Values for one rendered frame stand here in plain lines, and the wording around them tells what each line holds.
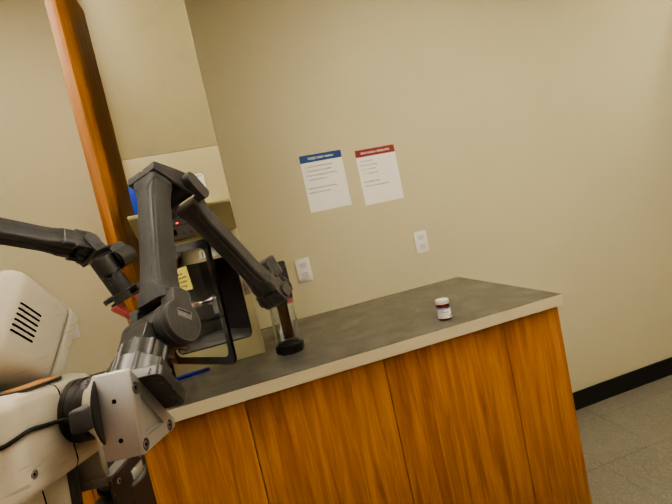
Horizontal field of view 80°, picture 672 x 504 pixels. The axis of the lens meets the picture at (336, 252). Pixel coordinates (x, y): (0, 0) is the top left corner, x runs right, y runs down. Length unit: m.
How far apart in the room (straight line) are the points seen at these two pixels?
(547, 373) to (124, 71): 1.81
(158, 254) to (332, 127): 1.40
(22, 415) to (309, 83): 1.78
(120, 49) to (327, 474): 1.55
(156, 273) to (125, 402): 0.25
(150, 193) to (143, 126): 0.70
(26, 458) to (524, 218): 2.28
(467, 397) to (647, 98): 2.24
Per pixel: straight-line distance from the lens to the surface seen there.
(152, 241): 0.81
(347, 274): 1.98
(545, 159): 2.57
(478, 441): 1.60
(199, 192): 0.97
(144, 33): 1.67
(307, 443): 1.38
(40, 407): 0.65
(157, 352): 0.67
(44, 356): 0.71
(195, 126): 1.54
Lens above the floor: 1.36
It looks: 4 degrees down
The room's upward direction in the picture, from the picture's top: 12 degrees counter-clockwise
